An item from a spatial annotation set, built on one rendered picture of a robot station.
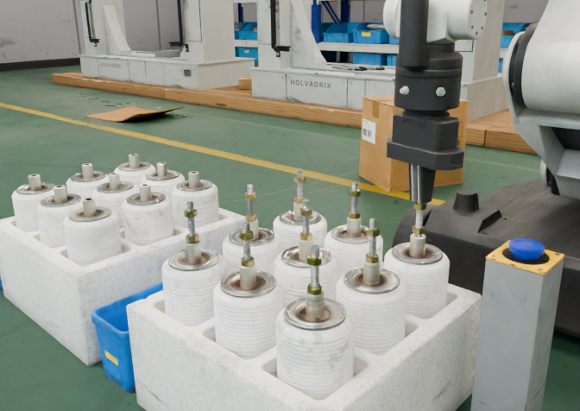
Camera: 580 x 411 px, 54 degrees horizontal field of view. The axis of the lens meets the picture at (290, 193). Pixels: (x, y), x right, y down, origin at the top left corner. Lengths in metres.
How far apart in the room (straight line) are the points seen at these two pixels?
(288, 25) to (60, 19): 4.38
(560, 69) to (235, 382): 0.67
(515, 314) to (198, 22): 3.56
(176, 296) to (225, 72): 3.45
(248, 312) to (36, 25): 6.81
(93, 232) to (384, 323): 0.55
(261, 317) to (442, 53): 0.41
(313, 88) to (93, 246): 2.40
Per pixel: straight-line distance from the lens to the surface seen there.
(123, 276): 1.08
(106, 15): 5.24
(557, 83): 0.99
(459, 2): 0.75
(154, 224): 1.12
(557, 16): 1.04
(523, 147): 2.67
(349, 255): 0.90
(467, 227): 1.15
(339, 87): 3.19
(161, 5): 8.32
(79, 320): 1.07
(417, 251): 0.86
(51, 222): 1.17
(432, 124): 0.77
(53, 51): 7.49
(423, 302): 0.86
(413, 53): 0.74
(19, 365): 1.17
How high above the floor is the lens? 0.60
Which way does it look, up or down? 18 degrees down
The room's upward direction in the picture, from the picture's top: 1 degrees counter-clockwise
